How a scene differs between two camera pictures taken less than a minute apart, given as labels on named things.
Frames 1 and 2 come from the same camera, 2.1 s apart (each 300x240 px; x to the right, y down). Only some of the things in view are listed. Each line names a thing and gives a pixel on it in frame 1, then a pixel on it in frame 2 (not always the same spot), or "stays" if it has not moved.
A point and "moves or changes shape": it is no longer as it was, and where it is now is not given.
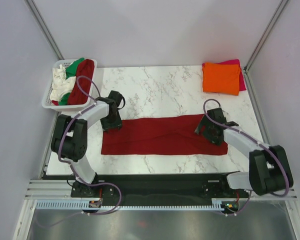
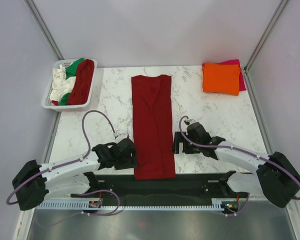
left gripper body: (111, 122) to (126, 162)
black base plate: (151, 186) stays
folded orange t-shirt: (221, 78) stays
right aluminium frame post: (278, 10) stays
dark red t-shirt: (168, 135) moves or changes shape
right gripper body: (207, 131) to (194, 149)
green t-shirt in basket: (71, 71) stays
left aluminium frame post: (43, 27) stays
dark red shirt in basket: (84, 67) stays
